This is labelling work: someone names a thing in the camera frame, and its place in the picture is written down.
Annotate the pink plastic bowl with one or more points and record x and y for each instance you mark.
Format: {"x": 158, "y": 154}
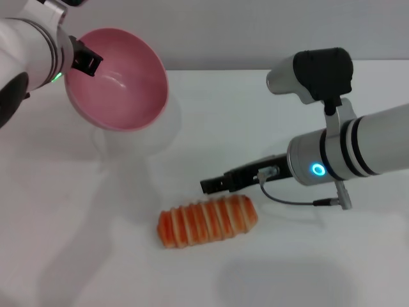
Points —
{"x": 121, "y": 92}

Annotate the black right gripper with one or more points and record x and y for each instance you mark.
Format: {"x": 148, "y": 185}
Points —
{"x": 249, "y": 174}

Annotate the silver camera bracket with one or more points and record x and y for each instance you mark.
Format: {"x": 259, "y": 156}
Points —
{"x": 51, "y": 9}
{"x": 338, "y": 118}

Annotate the silver right camera bracket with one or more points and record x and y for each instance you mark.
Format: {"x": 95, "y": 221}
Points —
{"x": 338, "y": 118}

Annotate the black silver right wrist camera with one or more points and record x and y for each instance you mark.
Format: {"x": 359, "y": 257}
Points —
{"x": 326, "y": 73}

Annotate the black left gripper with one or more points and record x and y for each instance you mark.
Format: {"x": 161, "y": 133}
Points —
{"x": 76, "y": 44}

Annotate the silver left camera bracket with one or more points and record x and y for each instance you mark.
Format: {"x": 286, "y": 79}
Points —
{"x": 51, "y": 9}

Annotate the orange ridged toy bread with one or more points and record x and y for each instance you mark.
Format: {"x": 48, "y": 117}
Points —
{"x": 207, "y": 224}

